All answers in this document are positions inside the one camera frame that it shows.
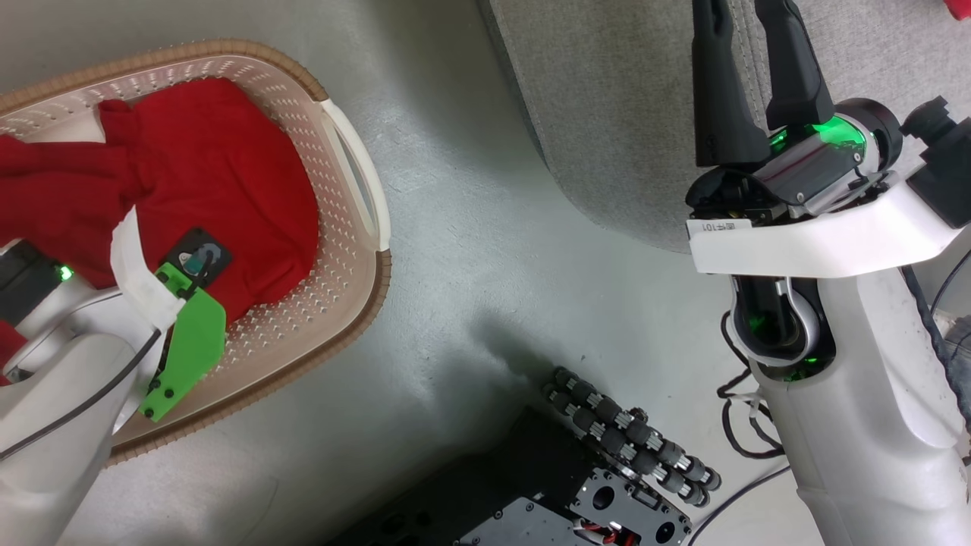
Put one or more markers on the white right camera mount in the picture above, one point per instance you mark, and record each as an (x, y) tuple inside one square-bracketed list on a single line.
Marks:
[(834, 244)]

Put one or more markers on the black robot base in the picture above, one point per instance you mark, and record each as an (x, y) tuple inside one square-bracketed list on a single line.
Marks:
[(516, 500)]

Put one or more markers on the small red item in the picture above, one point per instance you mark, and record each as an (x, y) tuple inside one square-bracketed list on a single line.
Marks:
[(960, 6)]

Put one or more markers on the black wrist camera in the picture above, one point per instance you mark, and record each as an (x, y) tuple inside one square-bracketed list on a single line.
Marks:
[(944, 171), (218, 254)]

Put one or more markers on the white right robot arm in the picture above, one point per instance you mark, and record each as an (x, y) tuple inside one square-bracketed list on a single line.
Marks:
[(880, 425)]

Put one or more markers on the bright green camera bracket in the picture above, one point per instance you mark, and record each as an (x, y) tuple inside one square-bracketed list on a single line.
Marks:
[(193, 345)]

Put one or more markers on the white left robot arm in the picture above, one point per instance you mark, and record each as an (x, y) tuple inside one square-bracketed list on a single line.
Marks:
[(45, 432)]

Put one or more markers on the light grey fabric sofa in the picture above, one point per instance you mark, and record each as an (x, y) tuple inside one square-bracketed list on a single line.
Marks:
[(607, 114)]

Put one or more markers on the white left camera bracket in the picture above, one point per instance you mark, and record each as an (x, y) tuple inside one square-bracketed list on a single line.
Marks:
[(138, 280)]

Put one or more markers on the red clothing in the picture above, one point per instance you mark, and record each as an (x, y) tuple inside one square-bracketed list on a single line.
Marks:
[(220, 174)]

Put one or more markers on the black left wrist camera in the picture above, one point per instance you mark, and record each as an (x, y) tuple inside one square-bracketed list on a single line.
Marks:
[(218, 254)]

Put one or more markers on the beige perforated laundry basket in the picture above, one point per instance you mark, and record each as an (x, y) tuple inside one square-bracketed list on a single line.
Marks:
[(337, 250)]

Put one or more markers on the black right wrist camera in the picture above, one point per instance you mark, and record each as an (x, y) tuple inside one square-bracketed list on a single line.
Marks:
[(944, 171)]

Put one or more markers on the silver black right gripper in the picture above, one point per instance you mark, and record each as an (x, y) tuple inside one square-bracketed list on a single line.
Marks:
[(815, 171)]

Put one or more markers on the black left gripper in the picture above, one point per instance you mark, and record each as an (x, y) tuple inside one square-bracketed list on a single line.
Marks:
[(26, 280)]

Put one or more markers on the black roller omni wheel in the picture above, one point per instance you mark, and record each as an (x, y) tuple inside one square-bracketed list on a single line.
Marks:
[(637, 436)]

